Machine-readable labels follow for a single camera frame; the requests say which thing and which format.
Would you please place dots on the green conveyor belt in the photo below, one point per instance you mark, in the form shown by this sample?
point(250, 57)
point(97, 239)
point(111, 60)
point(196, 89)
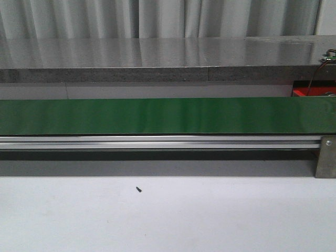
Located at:
point(250, 115)

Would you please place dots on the red bin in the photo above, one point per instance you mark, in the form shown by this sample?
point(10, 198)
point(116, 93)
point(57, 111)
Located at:
point(317, 88)

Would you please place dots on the grey stone counter slab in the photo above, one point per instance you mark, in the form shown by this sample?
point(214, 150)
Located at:
point(165, 59)

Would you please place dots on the small green circuit board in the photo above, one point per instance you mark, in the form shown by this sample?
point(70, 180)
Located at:
point(329, 56)

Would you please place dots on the grey pleated curtain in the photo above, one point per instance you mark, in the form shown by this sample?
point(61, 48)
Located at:
point(156, 19)

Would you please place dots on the aluminium conveyor side rail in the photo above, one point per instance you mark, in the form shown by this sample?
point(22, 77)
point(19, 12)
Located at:
point(161, 142)

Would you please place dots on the metal conveyor support bracket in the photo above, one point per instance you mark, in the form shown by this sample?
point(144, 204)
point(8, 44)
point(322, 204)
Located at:
point(326, 160)

